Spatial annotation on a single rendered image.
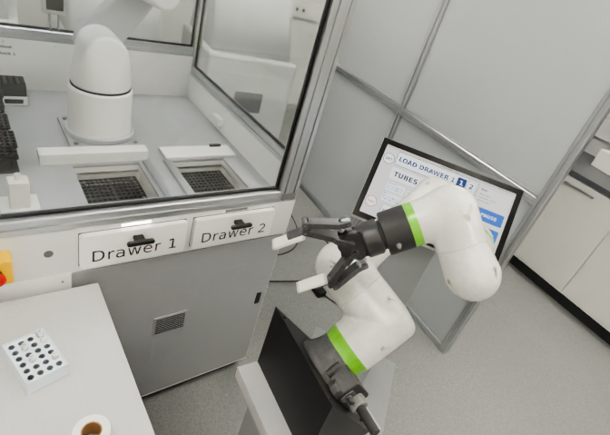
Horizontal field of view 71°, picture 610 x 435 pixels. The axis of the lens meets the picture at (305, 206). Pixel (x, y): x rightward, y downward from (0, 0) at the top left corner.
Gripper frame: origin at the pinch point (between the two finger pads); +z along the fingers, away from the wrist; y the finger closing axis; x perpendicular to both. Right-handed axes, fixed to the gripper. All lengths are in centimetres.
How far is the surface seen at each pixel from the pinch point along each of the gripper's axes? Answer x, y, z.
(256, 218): -48, -18, 17
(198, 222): -37.7, -5.1, 30.4
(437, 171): -61, -33, -46
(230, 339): -49, -71, 54
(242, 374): 2.0, -27.8, 24.5
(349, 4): -59, 31, -33
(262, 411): 11.6, -30.7, 20.1
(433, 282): -104, -138, -38
